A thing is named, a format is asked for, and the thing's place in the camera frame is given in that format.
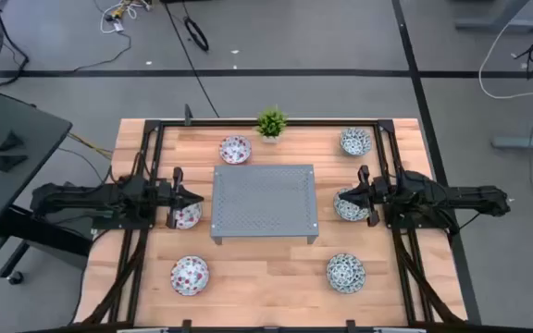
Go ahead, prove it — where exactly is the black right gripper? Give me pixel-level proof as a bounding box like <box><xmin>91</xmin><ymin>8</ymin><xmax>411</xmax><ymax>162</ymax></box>
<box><xmin>339</xmin><ymin>165</ymin><xmax>391</xmax><ymax>228</ymax></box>

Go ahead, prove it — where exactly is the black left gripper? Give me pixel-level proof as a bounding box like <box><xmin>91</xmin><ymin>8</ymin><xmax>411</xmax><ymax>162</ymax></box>
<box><xmin>155</xmin><ymin>166</ymin><xmax>205</xmax><ymax>230</ymax></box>

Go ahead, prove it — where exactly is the teal bowl patterned inside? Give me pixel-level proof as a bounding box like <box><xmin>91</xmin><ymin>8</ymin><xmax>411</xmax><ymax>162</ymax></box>
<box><xmin>325</xmin><ymin>253</ymin><xmax>367</xmax><ymax>295</ymax></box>
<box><xmin>332</xmin><ymin>187</ymin><xmax>372</xmax><ymax>223</ymax></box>
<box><xmin>339</xmin><ymin>127</ymin><xmax>373</xmax><ymax>157</ymax></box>

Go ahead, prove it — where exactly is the red bowl floral inside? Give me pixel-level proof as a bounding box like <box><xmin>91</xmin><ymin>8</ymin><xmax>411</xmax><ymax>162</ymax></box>
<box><xmin>173</xmin><ymin>202</ymin><xmax>204</xmax><ymax>231</ymax></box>
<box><xmin>218</xmin><ymin>134</ymin><xmax>253</xmax><ymax>166</ymax></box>
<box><xmin>169</xmin><ymin>255</ymin><xmax>211</xmax><ymax>297</ymax></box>

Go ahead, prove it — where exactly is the grey perforated metal shelf riser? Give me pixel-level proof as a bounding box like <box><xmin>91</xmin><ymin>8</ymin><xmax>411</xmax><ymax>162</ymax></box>
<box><xmin>209</xmin><ymin>164</ymin><xmax>320</xmax><ymax>246</ymax></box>

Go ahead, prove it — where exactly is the artificial green plant white pot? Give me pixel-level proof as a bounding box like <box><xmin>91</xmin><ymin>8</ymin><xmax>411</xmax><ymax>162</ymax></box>
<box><xmin>255</xmin><ymin>105</ymin><xmax>289</xmax><ymax>144</ymax></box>

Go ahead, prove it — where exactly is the black desk leg base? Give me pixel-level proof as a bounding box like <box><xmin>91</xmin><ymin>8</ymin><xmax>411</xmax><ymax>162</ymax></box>
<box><xmin>0</xmin><ymin>203</ymin><xmax>94</xmax><ymax>286</ymax></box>

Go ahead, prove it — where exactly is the grey desk foot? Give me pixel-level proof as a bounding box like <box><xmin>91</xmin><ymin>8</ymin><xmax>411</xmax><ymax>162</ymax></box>
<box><xmin>453</xmin><ymin>0</ymin><xmax>533</xmax><ymax>34</ymax></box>
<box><xmin>491</xmin><ymin>127</ymin><xmax>533</xmax><ymax>152</ymax></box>

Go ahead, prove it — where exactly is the black aluminium table frame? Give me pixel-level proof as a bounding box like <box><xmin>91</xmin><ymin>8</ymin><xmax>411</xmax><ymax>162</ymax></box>
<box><xmin>81</xmin><ymin>117</ymin><xmax>469</xmax><ymax>333</ymax></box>

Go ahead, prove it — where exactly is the yellow cable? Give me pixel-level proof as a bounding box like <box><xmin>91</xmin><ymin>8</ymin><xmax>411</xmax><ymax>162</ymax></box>
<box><xmin>0</xmin><ymin>78</ymin><xmax>114</xmax><ymax>161</ymax></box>

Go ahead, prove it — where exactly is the long black cable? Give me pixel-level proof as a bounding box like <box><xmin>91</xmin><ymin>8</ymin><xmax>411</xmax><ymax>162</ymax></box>
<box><xmin>162</xmin><ymin>2</ymin><xmax>221</xmax><ymax>119</ymax></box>

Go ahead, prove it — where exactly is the coiled black cable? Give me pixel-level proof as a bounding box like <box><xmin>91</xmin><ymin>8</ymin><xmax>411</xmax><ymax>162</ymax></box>
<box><xmin>182</xmin><ymin>16</ymin><xmax>211</xmax><ymax>53</ymax></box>

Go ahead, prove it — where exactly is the long white cable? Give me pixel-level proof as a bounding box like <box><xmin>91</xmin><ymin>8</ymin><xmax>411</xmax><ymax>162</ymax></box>
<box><xmin>477</xmin><ymin>20</ymin><xmax>533</xmax><ymax>101</ymax></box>

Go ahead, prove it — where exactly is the white cable bundle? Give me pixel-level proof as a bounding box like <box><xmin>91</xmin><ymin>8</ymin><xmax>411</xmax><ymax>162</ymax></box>
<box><xmin>98</xmin><ymin>0</ymin><xmax>152</xmax><ymax>36</ymax></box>

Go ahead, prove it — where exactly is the black fan cable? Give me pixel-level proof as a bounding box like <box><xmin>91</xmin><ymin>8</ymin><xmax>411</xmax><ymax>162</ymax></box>
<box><xmin>0</xmin><ymin>6</ymin><xmax>31</xmax><ymax>89</ymax></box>

